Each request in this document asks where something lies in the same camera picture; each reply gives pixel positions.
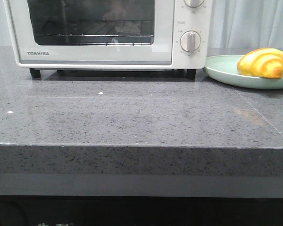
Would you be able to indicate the glass oven door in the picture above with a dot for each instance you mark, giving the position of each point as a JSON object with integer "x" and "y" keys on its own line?
{"x": 25, "y": 15}

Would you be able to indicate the yellow striped bread roll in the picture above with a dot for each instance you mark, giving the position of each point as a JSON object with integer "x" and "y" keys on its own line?
{"x": 263, "y": 62}

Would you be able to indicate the white Toshiba toaster oven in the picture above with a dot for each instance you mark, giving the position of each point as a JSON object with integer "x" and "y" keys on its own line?
{"x": 185, "y": 19}

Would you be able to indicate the lower timer knob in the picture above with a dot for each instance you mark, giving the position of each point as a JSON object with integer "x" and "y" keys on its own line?
{"x": 190, "y": 41}

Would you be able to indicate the light green plate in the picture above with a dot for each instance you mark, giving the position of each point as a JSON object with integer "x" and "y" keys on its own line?
{"x": 223, "y": 68}

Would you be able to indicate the upper temperature knob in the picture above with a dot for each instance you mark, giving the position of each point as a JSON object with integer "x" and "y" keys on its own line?
{"x": 193, "y": 3}

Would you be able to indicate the white curtain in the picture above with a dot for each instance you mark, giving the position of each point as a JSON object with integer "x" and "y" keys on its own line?
{"x": 246, "y": 24}

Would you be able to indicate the metal wire oven rack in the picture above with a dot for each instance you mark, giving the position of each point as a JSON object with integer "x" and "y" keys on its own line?
{"x": 103, "y": 33}

